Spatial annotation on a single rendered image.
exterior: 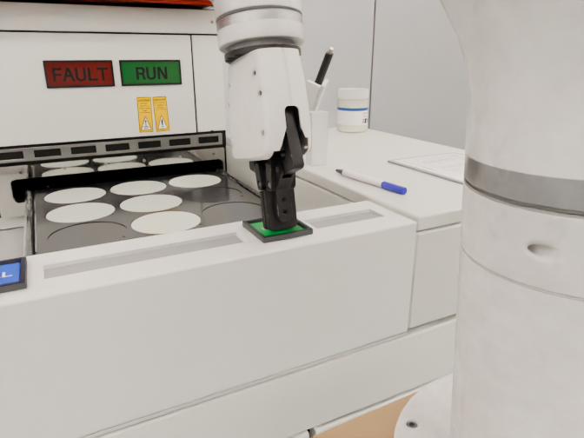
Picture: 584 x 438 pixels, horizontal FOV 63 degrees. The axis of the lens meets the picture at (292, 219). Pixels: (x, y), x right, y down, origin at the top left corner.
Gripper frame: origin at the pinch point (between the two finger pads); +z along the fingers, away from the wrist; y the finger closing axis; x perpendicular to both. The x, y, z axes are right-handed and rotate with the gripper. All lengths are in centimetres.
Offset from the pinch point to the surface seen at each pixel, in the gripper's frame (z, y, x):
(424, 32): -71, -196, 204
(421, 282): 10.9, 2.0, 16.5
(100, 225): 2.3, -30.0, -14.9
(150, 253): 2.6, -1.9, -12.9
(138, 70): -24, -54, -2
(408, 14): -80, -194, 189
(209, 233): 1.8, -3.4, -6.6
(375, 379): 22.2, -0.4, 10.6
